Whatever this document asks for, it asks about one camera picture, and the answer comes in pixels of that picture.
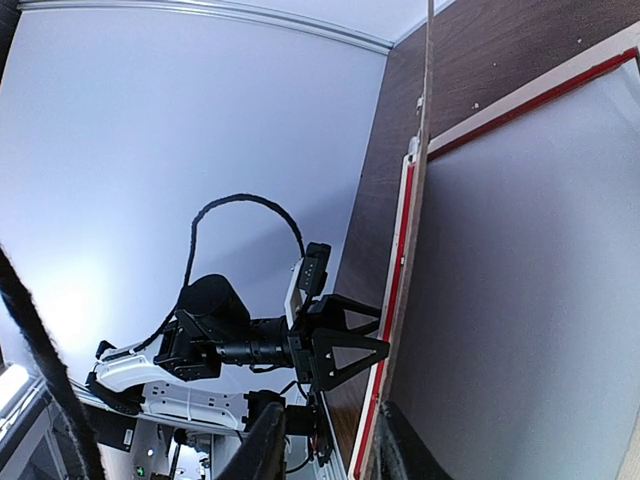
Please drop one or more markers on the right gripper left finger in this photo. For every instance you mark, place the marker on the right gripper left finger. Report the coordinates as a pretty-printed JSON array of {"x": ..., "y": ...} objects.
[{"x": 261, "y": 455}]

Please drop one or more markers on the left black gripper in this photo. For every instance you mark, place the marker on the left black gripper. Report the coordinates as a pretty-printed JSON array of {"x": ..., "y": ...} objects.
[{"x": 326, "y": 346}]

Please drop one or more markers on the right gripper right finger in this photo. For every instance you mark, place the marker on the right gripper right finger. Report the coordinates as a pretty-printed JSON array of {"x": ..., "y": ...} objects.
[{"x": 399, "y": 451}]

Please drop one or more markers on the brown backing board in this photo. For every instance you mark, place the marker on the brown backing board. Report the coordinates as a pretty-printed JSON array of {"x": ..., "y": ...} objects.
[{"x": 406, "y": 232}]

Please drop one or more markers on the wooden picture frame red edge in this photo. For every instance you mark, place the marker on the wooden picture frame red edge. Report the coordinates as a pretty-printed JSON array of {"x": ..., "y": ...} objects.
[{"x": 525, "y": 100}]

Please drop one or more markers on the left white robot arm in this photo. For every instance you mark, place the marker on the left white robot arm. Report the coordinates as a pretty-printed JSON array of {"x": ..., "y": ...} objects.
[{"x": 157, "y": 377}]

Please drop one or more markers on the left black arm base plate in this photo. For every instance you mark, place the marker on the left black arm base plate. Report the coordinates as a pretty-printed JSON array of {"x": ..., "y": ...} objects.
[{"x": 312, "y": 421}]

